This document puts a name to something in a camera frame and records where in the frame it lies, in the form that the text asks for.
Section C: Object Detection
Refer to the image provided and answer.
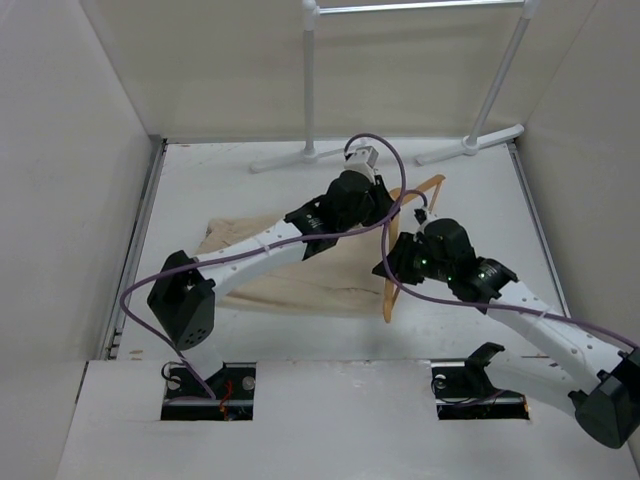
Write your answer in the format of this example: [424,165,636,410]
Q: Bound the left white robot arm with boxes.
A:
[147,170,394,399]

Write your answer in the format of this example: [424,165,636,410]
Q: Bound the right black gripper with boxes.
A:
[372,232,454,285]

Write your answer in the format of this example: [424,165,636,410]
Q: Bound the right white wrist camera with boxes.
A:
[414,207,430,228]

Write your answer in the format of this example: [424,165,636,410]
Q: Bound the white clothes rack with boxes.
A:
[250,0,540,173]

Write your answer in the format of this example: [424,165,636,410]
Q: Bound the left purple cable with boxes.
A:
[121,132,407,401]

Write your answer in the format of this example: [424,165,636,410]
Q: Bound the beige trousers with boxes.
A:
[219,229,385,317]

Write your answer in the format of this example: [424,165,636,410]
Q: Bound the wooden clothes hanger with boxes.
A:
[382,174,446,324]

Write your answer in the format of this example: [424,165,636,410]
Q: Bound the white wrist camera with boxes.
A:
[414,207,430,228]
[344,146,378,179]

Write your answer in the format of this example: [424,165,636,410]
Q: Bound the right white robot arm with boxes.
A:
[372,218,639,449]

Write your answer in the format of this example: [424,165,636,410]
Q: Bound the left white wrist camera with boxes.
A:
[344,146,378,179]

